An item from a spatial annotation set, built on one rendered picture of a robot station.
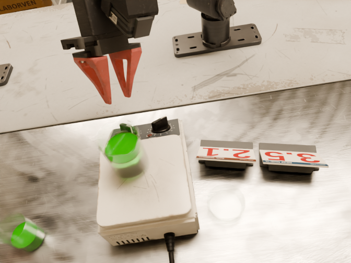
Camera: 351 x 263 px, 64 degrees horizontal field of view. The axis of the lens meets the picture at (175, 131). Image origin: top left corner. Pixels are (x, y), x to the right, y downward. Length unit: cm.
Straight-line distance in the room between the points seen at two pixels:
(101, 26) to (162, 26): 39
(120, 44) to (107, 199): 21
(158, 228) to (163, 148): 11
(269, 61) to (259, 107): 13
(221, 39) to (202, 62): 6
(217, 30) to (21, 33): 56
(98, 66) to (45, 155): 25
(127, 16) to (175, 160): 19
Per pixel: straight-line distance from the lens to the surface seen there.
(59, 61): 76
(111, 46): 39
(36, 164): 57
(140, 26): 34
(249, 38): 68
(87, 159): 53
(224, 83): 59
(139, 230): 38
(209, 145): 49
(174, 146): 39
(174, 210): 35
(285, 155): 47
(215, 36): 65
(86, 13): 38
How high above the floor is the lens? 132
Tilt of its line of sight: 54 degrees down
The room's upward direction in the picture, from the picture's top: 12 degrees counter-clockwise
